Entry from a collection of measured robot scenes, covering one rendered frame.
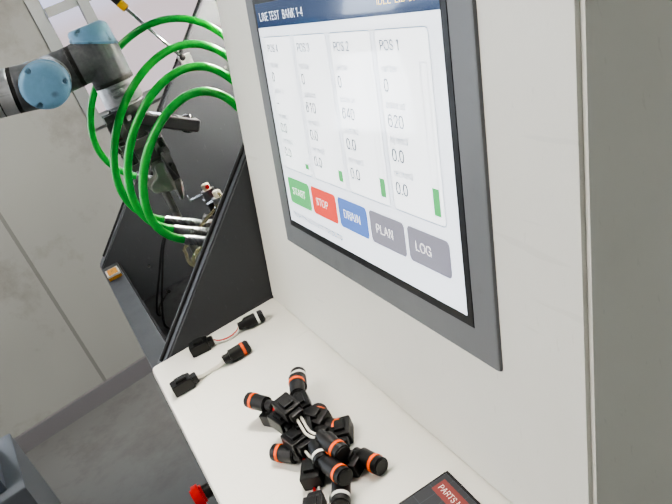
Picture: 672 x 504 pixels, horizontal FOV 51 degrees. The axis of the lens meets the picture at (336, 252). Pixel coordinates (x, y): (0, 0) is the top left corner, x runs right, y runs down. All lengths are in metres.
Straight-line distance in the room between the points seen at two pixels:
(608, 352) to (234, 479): 0.46
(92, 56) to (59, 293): 1.91
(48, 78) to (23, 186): 1.85
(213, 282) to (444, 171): 0.61
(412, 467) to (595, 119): 0.41
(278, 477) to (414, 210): 0.33
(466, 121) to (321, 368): 0.47
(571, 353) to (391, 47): 0.28
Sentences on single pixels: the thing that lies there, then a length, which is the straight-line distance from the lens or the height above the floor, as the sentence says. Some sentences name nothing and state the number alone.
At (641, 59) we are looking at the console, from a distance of 0.47.
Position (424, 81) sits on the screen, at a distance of 0.57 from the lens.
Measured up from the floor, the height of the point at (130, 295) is 0.95.
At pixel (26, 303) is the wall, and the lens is 3.14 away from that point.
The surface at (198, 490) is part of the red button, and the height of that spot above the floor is 0.82.
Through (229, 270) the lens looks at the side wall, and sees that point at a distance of 1.11.
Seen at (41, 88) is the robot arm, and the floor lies 1.40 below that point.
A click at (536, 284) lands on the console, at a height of 1.20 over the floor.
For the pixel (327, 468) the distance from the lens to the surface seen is 0.72.
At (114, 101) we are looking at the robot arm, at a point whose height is 1.32.
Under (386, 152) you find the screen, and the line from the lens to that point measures 0.64.
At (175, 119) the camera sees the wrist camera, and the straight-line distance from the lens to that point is 1.40.
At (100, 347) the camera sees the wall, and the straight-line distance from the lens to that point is 3.26.
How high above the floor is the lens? 1.47
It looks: 24 degrees down
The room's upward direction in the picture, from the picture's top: 23 degrees counter-clockwise
